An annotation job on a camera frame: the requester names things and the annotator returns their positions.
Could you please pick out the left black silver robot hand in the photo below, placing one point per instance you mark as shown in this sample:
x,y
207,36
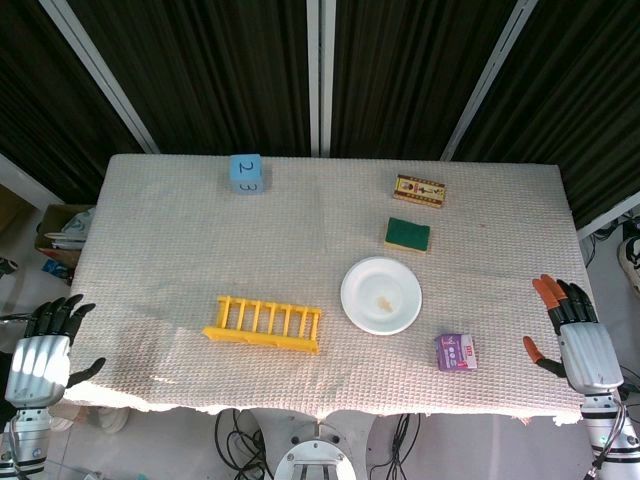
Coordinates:
x,y
37,367

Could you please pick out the right orange-tipped silver robot hand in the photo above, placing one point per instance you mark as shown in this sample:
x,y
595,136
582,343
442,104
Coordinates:
x,y
587,355

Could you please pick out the white round plate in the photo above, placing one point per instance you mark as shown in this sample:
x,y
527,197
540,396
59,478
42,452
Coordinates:
x,y
381,295

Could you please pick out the green yellow sponge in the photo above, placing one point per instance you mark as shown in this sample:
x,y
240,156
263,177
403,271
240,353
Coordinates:
x,y
407,234

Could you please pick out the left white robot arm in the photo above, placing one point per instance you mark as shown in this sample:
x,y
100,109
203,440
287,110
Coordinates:
x,y
27,440

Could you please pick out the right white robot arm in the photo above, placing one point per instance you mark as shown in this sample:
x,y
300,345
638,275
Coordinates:
x,y
607,435

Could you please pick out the purple small carton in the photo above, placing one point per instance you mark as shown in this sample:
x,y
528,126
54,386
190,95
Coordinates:
x,y
455,354

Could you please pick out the brown cardboard box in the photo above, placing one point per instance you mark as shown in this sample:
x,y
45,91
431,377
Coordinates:
x,y
55,222

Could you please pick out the yellow plastic dish rack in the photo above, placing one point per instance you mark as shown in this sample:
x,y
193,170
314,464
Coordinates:
x,y
260,339

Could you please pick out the brown yellow printed box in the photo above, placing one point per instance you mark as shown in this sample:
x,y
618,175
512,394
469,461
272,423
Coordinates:
x,y
419,192

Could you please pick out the blue numbered foam cube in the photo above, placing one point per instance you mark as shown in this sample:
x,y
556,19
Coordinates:
x,y
247,174

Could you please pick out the white robot torso base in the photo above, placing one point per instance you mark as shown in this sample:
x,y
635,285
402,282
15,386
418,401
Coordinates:
x,y
315,457

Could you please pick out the beige waffle tablecloth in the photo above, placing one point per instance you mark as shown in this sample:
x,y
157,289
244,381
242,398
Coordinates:
x,y
300,230

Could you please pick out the black pleated curtain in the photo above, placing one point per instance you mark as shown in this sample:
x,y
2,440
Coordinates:
x,y
225,75

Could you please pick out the white table pedestal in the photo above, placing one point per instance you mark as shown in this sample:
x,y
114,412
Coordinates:
x,y
107,420

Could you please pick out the slanted aluminium frame post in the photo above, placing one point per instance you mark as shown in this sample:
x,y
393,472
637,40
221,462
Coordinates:
x,y
492,80
100,75

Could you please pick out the upright double aluminium post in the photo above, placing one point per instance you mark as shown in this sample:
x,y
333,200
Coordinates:
x,y
320,75

